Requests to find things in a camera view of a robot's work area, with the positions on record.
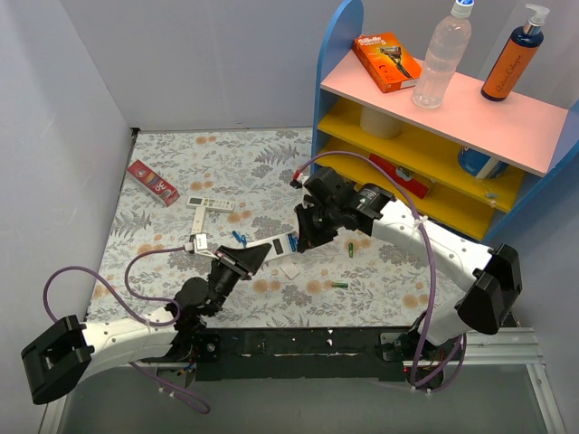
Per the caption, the orange pump bottle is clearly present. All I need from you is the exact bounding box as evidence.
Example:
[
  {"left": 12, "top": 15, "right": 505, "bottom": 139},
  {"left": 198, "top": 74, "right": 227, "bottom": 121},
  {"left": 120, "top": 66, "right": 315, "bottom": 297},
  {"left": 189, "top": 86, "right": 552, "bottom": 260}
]
[{"left": 480, "top": 4, "right": 550, "bottom": 101}]

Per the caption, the orange razor box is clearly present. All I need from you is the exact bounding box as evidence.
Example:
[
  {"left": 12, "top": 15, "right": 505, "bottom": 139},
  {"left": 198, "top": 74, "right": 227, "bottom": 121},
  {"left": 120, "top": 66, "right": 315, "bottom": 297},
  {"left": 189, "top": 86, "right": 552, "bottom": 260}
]
[{"left": 352, "top": 33, "right": 422, "bottom": 93}]

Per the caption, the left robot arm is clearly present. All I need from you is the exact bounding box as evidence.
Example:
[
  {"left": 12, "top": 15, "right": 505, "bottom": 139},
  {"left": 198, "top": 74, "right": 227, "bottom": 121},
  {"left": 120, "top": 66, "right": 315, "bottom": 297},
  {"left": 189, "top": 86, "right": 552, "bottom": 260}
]
[{"left": 21, "top": 242, "right": 271, "bottom": 405}]

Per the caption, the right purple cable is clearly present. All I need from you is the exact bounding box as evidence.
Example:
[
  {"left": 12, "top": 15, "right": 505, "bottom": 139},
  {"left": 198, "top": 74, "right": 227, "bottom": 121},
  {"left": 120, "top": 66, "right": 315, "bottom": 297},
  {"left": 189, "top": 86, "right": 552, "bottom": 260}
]
[{"left": 291, "top": 151, "right": 467, "bottom": 390}]

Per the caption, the blue pink yellow shelf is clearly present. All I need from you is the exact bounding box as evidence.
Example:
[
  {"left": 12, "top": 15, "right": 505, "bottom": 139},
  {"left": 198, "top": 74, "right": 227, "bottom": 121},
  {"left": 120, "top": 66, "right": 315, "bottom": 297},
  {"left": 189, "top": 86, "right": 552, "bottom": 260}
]
[{"left": 311, "top": 1, "right": 578, "bottom": 243}]

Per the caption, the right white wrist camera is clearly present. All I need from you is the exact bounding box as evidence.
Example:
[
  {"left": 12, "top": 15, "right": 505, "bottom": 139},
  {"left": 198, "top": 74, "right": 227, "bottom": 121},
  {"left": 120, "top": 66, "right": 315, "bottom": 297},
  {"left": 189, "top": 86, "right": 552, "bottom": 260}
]
[{"left": 303, "top": 166, "right": 354, "bottom": 204}]

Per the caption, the white air conditioner remote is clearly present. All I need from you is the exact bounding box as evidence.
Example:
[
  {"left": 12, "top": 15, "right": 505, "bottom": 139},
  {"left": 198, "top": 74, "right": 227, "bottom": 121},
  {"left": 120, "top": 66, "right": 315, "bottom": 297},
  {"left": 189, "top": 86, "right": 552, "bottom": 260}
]
[{"left": 186, "top": 196, "right": 235, "bottom": 213}]

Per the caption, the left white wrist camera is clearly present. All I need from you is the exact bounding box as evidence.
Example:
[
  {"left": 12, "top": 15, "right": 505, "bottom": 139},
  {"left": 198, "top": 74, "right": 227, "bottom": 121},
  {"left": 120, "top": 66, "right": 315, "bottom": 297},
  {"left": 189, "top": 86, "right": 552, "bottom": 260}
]
[{"left": 184, "top": 232, "right": 213, "bottom": 257}]

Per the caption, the white battery cover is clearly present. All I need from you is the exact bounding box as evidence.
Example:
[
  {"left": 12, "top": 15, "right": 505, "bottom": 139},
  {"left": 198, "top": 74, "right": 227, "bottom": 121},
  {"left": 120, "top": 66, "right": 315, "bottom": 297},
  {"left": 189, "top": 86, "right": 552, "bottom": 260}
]
[{"left": 280, "top": 263, "right": 299, "bottom": 279}]

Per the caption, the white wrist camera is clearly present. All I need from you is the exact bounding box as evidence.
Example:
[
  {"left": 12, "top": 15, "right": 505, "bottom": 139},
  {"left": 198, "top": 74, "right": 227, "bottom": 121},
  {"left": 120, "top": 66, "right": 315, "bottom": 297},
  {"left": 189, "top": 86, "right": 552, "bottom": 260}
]
[
  {"left": 184, "top": 232, "right": 213, "bottom": 257},
  {"left": 303, "top": 166, "right": 354, "bottom": 204}
]

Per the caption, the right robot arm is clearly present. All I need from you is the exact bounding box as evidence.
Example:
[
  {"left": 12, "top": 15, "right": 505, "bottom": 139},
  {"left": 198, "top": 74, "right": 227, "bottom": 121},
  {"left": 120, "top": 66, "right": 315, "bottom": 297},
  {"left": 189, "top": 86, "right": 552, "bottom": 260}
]
[{"left": 292, "top": 179, "right": 522, "bottom": 360}]

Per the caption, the white paper roll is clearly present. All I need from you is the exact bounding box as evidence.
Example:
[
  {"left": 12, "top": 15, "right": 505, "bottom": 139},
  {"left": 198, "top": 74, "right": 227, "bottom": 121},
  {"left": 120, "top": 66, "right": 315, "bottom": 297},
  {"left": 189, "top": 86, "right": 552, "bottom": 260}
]
[{"left": 359, "top": 106, "right": 403, "bottom": 139}]

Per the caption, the white red remote control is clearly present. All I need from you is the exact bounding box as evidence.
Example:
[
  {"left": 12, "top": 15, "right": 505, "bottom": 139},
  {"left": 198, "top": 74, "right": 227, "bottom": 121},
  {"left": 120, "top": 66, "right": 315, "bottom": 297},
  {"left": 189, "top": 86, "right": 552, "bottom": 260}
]
[{"left": 246, "top": 231, "right": 298, "bottom": 264}]

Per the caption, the slim white black remote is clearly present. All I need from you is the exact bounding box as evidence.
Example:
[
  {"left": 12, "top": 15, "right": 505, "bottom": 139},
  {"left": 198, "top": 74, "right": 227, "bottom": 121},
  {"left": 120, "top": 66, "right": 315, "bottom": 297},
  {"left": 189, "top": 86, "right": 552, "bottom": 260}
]
[{"left": 191, "top": 207, "right": 205, "bottom": 235}]

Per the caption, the blue white container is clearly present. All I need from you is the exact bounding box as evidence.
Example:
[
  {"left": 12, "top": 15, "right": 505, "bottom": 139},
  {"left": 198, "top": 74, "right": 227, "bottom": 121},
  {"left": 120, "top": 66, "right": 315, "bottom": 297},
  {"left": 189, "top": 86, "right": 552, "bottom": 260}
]
[{"left": 458, "top": 146, "right": 508, "bottom": 179}]

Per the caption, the red toothpaste box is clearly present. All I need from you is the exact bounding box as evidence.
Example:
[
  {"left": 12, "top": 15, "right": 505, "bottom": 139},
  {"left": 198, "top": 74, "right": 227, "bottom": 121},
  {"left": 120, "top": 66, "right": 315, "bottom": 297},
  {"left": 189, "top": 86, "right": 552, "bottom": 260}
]
[{"left": 126, "top": 160, "right": 180, "bottom": 207}]

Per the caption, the floral table mat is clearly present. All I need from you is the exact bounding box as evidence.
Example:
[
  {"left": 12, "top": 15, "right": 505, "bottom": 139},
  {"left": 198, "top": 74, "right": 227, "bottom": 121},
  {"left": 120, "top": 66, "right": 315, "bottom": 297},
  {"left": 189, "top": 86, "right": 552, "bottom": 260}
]
[{"left": 87, "top": 128, "right": 461, "bottom": 327}]

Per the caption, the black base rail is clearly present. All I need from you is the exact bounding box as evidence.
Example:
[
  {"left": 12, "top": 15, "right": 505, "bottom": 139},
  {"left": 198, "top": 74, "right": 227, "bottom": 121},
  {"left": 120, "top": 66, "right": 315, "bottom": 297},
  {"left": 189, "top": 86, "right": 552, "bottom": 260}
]
[{"left": 153, "top": 325, "right": 453, "bottom": 383}]

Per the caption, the clear plastic water bottle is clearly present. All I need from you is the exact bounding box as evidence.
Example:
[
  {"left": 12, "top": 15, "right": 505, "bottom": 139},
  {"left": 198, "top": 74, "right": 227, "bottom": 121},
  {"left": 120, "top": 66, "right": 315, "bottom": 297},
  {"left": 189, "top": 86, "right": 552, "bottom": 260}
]
[{"left": 412, "top": 1, "right": 474, "bottom": 109}]

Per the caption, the red box on shelf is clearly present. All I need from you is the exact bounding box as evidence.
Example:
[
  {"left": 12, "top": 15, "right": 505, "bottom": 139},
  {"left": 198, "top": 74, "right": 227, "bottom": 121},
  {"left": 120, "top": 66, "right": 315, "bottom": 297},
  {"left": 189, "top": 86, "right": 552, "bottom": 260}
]
[{"left": 369, "top": 154, "right": 435, "bottom": 199}]

